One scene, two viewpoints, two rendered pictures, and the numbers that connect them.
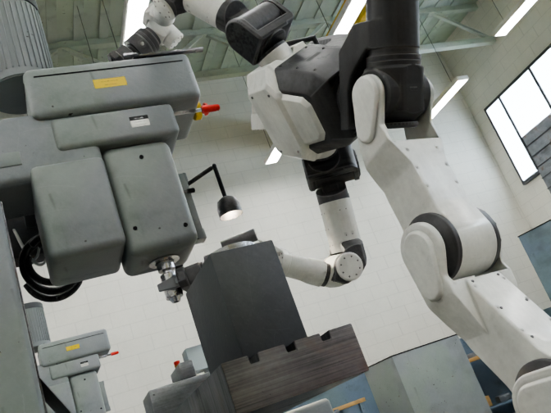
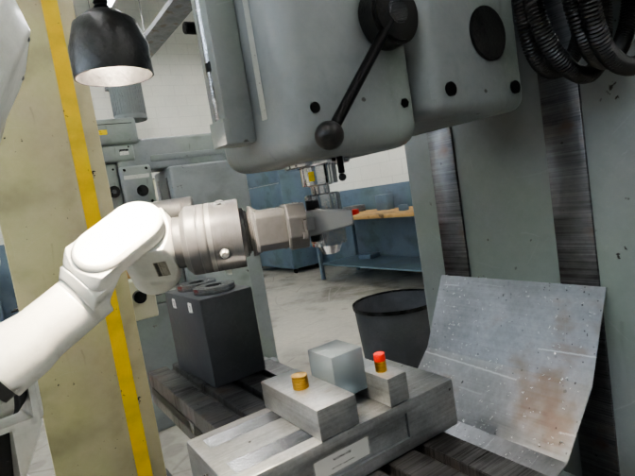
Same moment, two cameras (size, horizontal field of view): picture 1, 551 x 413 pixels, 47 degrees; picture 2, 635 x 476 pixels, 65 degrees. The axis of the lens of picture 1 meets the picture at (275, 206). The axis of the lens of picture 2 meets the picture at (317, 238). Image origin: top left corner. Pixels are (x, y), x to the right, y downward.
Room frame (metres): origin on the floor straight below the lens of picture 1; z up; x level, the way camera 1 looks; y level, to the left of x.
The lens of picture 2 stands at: (2.29, 0.22, 1.27)
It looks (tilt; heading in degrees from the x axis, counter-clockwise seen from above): 5 degrees down; 171
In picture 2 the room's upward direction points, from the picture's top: 9 degrees counter-clockwise
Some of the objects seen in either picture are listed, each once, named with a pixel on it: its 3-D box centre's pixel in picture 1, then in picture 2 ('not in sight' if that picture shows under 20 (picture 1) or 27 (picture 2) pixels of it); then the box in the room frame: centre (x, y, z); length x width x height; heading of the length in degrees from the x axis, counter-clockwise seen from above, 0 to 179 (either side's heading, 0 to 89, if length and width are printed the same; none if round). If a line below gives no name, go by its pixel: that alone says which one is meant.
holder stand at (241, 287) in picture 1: (240, 310); (212, 326); (1.15, 0.13, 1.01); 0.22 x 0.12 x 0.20; 26
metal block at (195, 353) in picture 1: (196, 360); (336, 368); (1.62, 0.32, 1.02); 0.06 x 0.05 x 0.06; 24
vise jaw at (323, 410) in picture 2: not in sight; (306, 400); (1.64, 0.27, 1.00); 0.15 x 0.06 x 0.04; 24
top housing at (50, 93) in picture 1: (112, 107); not in sight; (1.64, 0.35, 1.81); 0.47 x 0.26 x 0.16; 114
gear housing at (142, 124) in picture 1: (114, 147); not in sight; (1.63, 0.37, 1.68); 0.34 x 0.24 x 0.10; 114
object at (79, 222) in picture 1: (77, 223); (408, 40); (1.57, 0.51, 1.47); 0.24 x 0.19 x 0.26; 24
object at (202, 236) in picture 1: (188, 208); (219, 55); (1.69, 0.24, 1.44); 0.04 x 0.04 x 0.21; 24
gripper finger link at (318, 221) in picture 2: not in sight; (329, 220); (1.68, 0.33, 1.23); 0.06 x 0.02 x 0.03; 89
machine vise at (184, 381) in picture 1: (215, 379); (326, 417); (1.63, 0.30, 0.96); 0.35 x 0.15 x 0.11; 114
